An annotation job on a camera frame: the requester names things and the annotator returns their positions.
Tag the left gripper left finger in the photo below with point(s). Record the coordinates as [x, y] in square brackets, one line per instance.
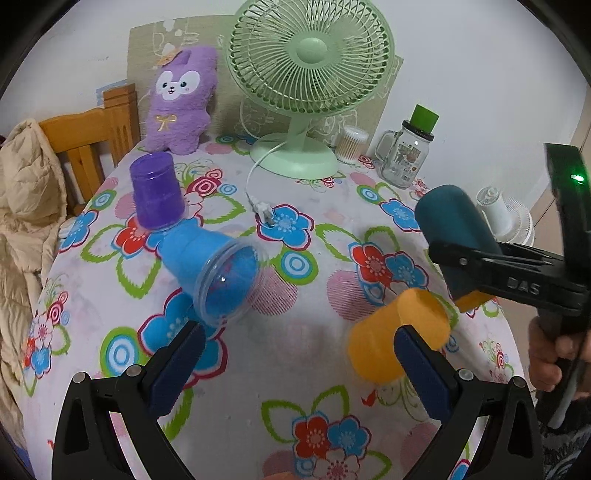
[146, 393]

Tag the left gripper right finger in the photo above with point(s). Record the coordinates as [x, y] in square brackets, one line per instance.
[455, 402]

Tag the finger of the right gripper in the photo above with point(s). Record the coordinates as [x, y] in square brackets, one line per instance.
[467, 267]

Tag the teal cup with yellow rim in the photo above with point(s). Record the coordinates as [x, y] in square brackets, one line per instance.
[448, 219]

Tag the orange plastic cup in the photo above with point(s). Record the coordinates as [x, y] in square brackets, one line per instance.
[372, 342]

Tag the green cup on jar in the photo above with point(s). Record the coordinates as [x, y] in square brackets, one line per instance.
[424, 119]

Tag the blue plastic cup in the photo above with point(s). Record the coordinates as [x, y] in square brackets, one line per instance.
[223, 275]

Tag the purple plastic cup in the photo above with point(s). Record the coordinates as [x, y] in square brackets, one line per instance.
[157, 196]

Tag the person's right hand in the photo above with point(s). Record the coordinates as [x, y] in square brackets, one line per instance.
[543, 354]

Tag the white floor fan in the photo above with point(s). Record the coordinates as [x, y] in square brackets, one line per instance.
[508, 219]

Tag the glass mason jar mug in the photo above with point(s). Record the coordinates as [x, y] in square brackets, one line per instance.
[401, 154]

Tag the floral tablecloth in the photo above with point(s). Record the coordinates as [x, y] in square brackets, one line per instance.
[274, 390]

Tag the cotton swab container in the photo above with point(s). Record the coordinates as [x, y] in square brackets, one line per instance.
[351, 145]

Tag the beige quilted blanket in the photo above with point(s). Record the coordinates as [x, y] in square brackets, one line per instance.
[33, 206]

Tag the green desk fan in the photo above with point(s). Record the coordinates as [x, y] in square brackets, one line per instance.
[307, 60]

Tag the wooden chair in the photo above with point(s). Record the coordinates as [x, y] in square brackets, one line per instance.
[76, 136]

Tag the purple plush bunny toy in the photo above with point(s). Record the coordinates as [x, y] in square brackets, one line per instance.
[179, 98]

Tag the beige cartoon print board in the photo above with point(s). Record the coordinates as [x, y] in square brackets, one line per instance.
[231, 112]

